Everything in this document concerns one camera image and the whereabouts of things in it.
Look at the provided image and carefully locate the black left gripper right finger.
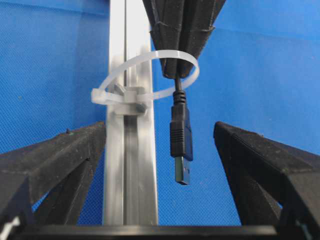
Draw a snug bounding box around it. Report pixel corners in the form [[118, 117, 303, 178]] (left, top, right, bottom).
[[213, 121, 320, 240]]

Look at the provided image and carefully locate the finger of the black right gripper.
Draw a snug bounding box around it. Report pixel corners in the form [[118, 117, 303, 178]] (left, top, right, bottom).
[[142, 0, 187, 79], [178, 0, 228, 79]]

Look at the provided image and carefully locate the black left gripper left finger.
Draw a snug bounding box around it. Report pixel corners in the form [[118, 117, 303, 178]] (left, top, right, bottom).
[[0, 121, 106, 225]]

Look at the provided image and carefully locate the black USB cable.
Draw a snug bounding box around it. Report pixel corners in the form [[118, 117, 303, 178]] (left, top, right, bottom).
[[169, 72, 194, 186]]

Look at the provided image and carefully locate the white zip tie loop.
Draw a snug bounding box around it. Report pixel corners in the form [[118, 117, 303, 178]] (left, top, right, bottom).
[[91, 50, 200, 105]]

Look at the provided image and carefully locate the silver aluminium extrusion frame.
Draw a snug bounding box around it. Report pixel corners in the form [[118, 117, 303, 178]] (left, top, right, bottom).
[[102, 0, 158, 225]]

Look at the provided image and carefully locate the grey zip tie mount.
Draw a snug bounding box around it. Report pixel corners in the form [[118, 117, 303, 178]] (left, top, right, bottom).
[[114, 83, 148, 116]]

